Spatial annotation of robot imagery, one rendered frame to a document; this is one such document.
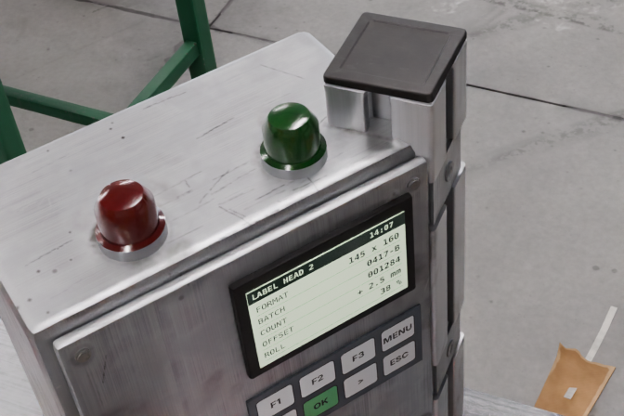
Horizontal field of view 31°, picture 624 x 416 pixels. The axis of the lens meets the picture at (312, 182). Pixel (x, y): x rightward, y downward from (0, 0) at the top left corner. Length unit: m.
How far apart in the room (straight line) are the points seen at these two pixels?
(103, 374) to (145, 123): 0.11
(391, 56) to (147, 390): 0.16
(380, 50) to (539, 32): 2.55
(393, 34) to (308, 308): 0.11
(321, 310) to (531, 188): 2.10
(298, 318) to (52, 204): 0.11
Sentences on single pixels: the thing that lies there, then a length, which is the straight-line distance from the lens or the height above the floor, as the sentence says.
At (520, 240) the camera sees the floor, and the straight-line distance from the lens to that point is 2.42.
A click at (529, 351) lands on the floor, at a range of 2.23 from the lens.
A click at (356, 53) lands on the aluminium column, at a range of 0.44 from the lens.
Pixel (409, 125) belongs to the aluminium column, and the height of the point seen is 1.48.
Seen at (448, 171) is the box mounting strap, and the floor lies 1.44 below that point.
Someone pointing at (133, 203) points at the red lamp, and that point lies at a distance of 0.40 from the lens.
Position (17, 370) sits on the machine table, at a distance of 1.25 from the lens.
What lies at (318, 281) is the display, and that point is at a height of 1.44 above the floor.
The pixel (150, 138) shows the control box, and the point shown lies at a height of 1.48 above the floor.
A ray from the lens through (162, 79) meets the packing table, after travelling 2.60.
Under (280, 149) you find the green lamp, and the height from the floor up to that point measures 1.49.
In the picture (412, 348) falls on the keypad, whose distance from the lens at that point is 0.51.
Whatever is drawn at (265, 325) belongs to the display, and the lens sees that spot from 0.43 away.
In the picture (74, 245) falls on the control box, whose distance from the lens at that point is 0.42.
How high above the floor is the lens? 1.77
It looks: 43 degrees down
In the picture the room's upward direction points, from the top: 7 degrees counter-clockwise
